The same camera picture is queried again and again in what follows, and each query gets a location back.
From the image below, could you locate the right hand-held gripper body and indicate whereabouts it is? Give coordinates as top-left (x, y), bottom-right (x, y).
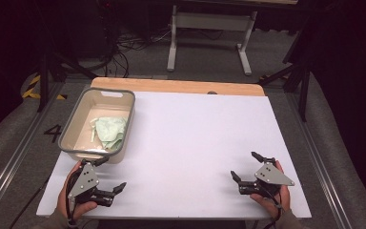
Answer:
top-left (238, 156), bottom-right (295, 198)

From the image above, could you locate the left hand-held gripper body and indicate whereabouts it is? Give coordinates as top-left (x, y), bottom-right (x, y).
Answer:
top-left (67, 160), bottom-right (116, 208)

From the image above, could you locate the light green cloth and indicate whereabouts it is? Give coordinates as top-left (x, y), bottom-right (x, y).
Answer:
top-left (90, 115), bottom-right (129, 152)

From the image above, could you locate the beige bin with grey rim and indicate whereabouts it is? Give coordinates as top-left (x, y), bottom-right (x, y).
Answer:
top-left (57, 87), bottom-right (136, 165)

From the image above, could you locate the person's left hand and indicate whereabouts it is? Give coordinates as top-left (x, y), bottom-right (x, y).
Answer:
top-left (55, 160), bottom-right (99, 221)

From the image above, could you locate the person's right hand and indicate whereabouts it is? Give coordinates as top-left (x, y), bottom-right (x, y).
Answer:
top-left (250, 159), bottom-right (292, 219)

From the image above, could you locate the white table mat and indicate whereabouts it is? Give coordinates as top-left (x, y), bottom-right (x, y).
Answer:
top-left (36, 91), bottom-right (313, 220)

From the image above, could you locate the thin black rod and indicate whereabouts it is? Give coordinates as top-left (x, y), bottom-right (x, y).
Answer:
top-left (9, 185), bottom-right (51, 229)

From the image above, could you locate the black tripod stand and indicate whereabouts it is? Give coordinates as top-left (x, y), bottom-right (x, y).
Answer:
top-left (257, 18), bottom-right (313, 123)
top-left (36, 49), bottom-right (98, 113)

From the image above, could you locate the yellow black hazard tape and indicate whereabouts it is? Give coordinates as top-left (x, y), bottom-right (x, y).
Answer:
top-left (22, 74), bottom-right (69, 101)

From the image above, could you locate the wooden table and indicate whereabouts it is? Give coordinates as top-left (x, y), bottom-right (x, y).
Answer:
top-left (90, 76), bottom-right (266, 97)

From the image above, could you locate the left hand-held gripper cable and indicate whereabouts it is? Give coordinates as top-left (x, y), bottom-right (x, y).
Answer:
top-left (64, 168), bottom-right (81, 229)

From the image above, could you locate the hand-held gripper cable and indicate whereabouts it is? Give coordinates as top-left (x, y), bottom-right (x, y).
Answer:
top-left (64, 168), bottom-right (81, 229)
top-left (261, 190), bottom-right (284, 229)

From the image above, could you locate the right hand-held gripper cable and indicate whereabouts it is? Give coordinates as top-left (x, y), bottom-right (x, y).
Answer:
top-left (261, 190), bottom-right (284, 229)

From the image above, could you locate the aluminium floor rail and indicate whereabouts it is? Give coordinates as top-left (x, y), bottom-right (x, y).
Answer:
top-left (0, 81), bottom-right (65, 221)
top-left (285, 92), bottom-right (354, 229)

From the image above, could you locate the bundle of black floor cables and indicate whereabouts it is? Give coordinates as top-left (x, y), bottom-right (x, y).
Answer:
top-left (99, 27), bottom-right (174, 79)

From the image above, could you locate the white metal desk frame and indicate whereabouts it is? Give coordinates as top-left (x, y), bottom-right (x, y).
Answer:
top-left (166, 4), bottom-right (258, 76)

